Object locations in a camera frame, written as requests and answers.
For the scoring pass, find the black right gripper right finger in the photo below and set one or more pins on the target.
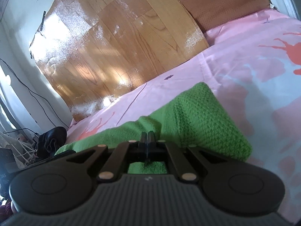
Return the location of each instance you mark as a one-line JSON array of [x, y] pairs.
[[172, 156]]

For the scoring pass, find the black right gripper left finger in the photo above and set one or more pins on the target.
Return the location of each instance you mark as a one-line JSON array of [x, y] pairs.
[[122, 156]]

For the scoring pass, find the green knit cloth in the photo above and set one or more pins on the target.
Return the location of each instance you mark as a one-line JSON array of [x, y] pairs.
[[194, 117]]

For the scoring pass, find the dark navy clothes pile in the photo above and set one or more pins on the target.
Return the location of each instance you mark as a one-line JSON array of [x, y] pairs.
[[49, 142]]

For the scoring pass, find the pink printed bed sheet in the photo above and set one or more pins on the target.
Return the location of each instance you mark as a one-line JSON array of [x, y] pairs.
[[253, 69]]

